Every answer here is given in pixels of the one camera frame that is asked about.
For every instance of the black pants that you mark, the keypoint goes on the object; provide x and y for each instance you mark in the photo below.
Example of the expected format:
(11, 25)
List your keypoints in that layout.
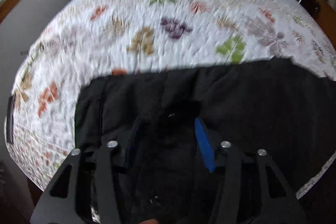
(272, 105)

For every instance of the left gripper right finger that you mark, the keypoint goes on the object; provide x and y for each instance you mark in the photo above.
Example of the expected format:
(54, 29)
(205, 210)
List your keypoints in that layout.
(251, 189)

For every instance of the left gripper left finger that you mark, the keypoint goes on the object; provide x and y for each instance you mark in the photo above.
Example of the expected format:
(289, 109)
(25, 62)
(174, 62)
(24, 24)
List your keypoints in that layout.
(100, 173)

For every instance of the floral white quilt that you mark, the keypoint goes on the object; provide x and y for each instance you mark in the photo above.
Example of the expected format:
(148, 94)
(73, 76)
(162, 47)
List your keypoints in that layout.
(93, 38)

